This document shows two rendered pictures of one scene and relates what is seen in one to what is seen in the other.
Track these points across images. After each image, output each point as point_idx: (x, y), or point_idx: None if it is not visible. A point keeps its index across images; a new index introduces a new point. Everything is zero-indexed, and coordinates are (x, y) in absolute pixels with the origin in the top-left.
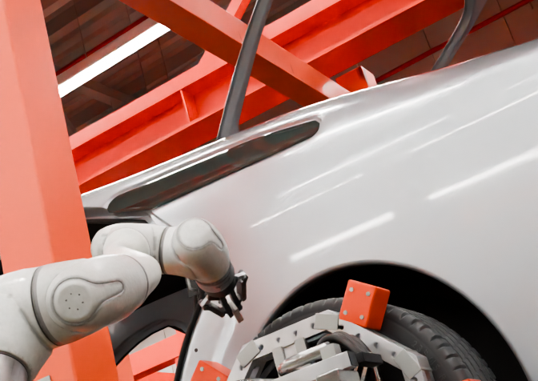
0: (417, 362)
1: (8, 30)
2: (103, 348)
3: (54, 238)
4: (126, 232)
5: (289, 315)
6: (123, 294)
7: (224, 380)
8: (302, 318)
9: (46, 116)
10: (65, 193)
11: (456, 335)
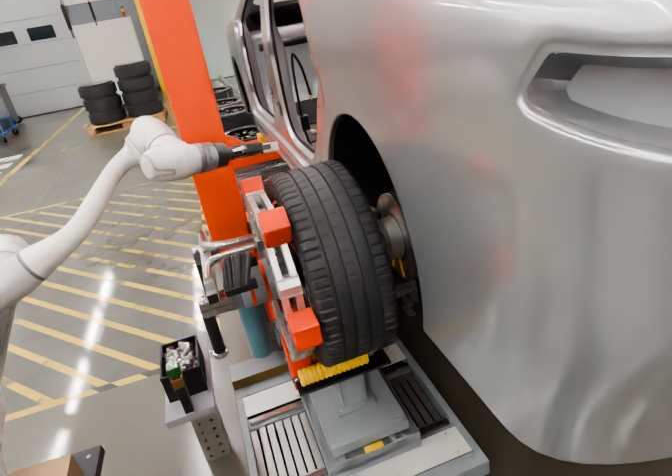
0: (280, 295)
1: None
2: (215, 140)
3: (166, 72)
4: (127, 144)
5: (272, 182)
6: (0, 303)
7: (246, 203)
8: (275, 191)
9: None
10: (176, 27)
11: (369, 245)
